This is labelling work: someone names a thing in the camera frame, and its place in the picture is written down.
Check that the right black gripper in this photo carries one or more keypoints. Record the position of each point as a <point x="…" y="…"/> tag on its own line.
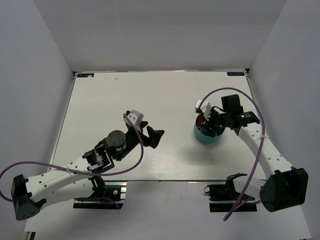
<point x="206" y="124"/>

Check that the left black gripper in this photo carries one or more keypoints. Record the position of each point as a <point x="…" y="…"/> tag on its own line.
<point x="154" y="135"/>

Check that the red lip gloss tube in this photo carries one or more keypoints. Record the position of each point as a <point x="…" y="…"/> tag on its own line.
<point x="199" y="120"/>

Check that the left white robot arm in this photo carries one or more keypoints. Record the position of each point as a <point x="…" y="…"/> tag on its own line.
<point x="81" y="179"/>

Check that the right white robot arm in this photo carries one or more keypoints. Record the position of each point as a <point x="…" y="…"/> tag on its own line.
<point x="273" y="181"/>

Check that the teal round organizer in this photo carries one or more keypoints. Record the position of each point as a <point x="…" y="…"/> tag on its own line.
<point x="207" y="134"/>

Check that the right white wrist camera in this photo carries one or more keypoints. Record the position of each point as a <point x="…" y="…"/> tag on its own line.
<point x="203" y="108"/>

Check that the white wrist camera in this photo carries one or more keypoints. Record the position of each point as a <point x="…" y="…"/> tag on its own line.
<point x="135" y="117"/>
<point x="203" y="108"/>

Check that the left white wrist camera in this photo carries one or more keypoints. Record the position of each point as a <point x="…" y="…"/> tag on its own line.
<point x="135" y="117"/>

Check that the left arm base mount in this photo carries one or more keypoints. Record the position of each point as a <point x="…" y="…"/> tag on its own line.
<point x="111" y="198"/>

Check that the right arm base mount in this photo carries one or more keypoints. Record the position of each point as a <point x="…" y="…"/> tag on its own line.
<point x="223" y="195"/>

